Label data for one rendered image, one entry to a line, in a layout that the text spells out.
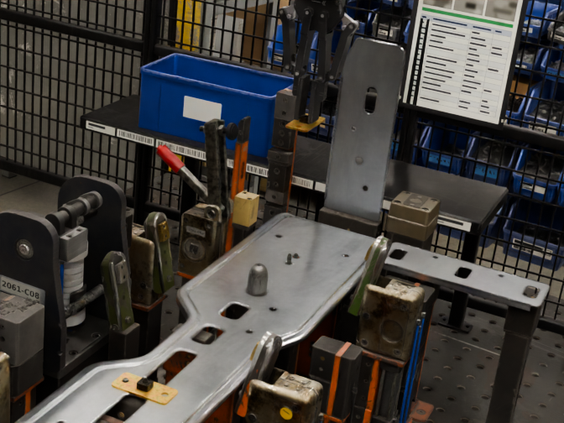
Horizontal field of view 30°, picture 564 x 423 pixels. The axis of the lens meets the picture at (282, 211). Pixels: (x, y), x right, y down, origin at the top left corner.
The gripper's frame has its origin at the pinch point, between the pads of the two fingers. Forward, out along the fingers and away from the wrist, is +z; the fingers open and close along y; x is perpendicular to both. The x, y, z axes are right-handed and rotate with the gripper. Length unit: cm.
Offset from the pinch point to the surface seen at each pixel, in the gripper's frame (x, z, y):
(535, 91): 164, 34, 10
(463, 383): 30, 59, 28
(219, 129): -1.0, 8.5, -14.7
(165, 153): -0.9, 15.1, -24.5
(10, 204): 174, 129, -190
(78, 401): -54, 29, -6
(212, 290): -16.8, 29.1, -5.6
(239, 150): 8.5, 15.0, -15.0
